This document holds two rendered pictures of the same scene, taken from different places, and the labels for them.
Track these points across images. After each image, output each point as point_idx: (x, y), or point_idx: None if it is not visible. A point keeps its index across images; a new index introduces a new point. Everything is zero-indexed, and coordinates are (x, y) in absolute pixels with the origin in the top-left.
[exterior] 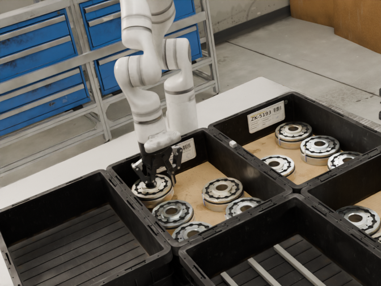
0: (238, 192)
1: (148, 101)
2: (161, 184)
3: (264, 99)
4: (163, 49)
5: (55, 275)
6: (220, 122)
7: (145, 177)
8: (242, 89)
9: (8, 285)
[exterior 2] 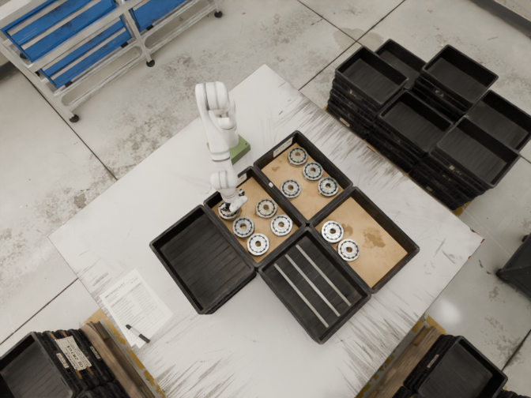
0: (275, 211)
1: (231, 191)
2: None
3: (269, 91)
4: None
5: (193, 267)
6: (259, 160)
7: (227, 209)
8: (254, 79)
9: None
